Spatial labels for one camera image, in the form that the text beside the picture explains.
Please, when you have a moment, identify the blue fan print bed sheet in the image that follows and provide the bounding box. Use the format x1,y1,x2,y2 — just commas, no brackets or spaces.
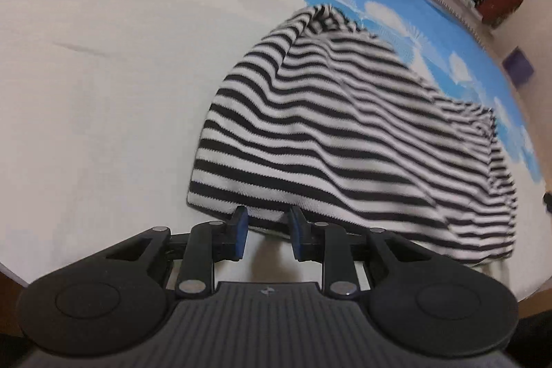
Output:
0,0,545,304

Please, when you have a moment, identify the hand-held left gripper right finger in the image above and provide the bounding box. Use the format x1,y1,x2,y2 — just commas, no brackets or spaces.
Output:
288,206,433,299

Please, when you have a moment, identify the dark red bag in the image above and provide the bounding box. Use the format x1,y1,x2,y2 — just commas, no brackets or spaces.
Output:
481,0,523,26

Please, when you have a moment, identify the purple box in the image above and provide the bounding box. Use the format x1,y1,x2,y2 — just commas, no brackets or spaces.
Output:
502,49,535,84

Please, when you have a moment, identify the black white striped shirt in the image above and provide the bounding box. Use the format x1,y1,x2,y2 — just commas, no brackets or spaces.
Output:
186,4,518,268

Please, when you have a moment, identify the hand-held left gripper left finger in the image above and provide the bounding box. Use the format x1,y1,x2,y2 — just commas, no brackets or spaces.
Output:
103,205,250,299

